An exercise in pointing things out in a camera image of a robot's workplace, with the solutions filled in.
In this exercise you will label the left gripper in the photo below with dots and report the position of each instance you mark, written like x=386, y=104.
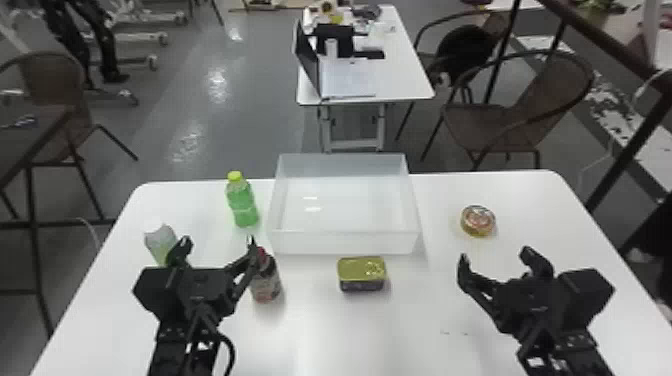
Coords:
x=204, y=291

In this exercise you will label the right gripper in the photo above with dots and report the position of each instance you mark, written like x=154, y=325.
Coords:
x=527, y=307

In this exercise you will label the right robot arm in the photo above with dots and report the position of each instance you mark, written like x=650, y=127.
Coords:
x=567, y=354

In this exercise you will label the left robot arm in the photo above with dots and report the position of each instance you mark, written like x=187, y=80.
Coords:
x=181, y=349

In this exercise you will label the green bottle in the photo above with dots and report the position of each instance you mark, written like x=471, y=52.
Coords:
x=242, y=204

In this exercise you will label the round yellow can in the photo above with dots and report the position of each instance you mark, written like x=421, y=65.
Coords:
x=478, y=220

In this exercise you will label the clear box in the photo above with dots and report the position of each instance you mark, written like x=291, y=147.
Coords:
x=341, y=239

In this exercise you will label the rectangular yellow can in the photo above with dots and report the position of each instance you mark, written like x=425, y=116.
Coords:
x=362, y=270

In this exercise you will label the brown chair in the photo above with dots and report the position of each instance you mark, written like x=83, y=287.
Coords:
x=52, y=84
x=504, y=126

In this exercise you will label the white side table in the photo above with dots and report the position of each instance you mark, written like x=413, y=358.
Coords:
x=404, y=73

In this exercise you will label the black chair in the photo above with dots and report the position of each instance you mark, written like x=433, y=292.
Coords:
x=464, y=47

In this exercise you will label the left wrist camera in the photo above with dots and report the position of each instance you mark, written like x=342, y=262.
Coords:
x=153, y=291

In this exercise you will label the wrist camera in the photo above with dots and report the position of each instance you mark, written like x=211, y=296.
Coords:
x=587, y=294
x=153, y=291

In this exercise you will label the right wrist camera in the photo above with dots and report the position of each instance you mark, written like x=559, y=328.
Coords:
x=587, y=294

